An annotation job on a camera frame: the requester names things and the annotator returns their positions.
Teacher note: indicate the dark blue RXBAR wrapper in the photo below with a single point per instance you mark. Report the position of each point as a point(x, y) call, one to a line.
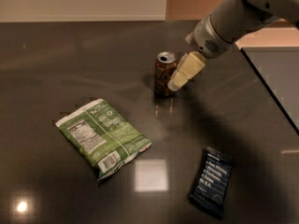
point(211, 182)

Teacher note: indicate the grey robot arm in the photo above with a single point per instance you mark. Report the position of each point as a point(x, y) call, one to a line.
point(223, 26)

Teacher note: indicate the green chip bag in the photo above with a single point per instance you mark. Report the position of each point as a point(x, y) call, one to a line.
point(103, 137)

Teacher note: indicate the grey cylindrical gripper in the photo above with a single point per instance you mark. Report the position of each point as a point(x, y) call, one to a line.
point(206, 40)

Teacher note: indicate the orange La Croix can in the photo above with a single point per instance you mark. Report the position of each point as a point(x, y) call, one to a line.
point(165, 65)

